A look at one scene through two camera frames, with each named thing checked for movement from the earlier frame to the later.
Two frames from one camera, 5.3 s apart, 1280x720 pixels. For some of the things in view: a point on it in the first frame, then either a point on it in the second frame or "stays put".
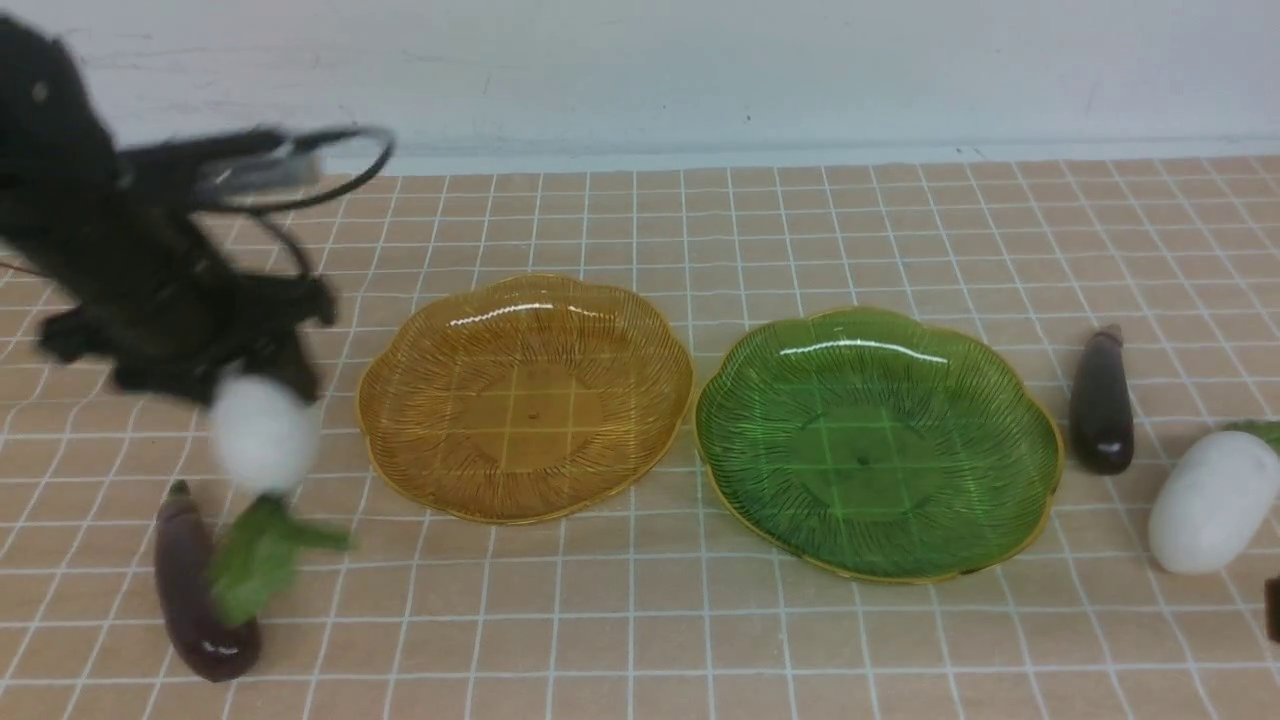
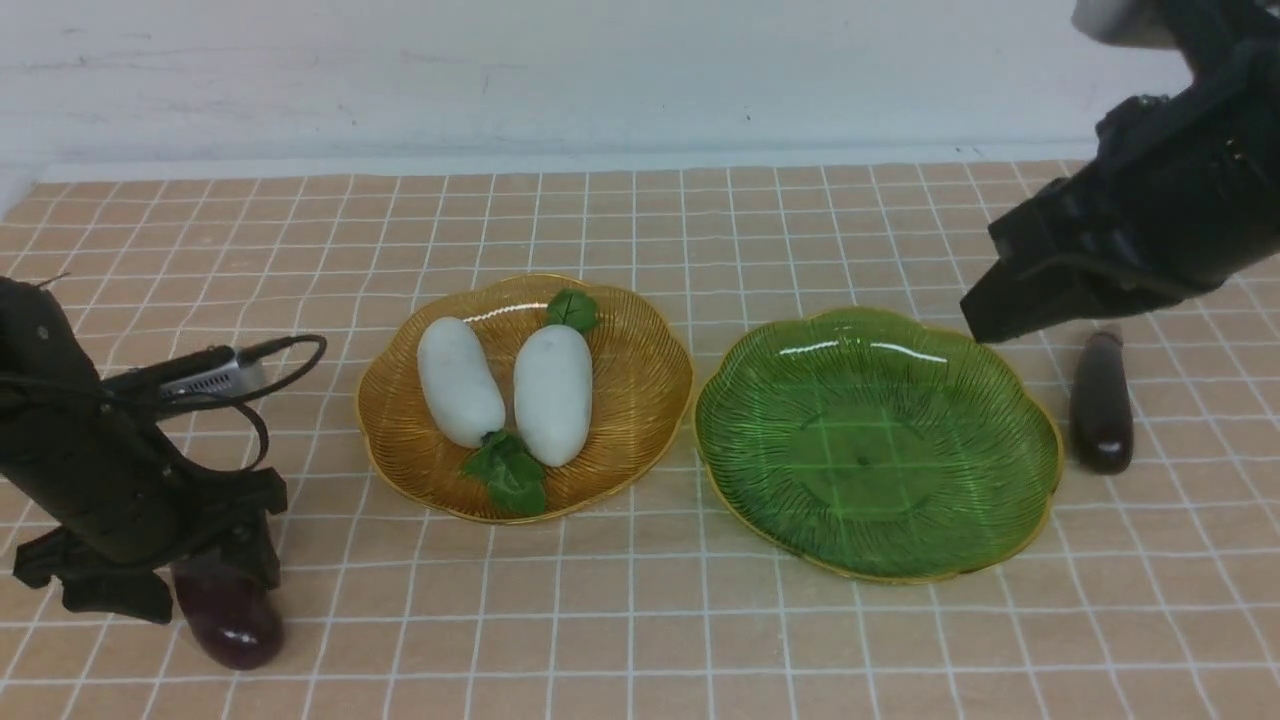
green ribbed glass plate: x=876 y=444 stays put
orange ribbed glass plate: x=518 y=399 stays put
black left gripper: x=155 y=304 -> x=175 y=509
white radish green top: x=1216 y=498 -> x=553 y=381
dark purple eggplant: x=1101 y=421 stays put
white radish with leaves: x=264 y=432 -> x=464 y=402
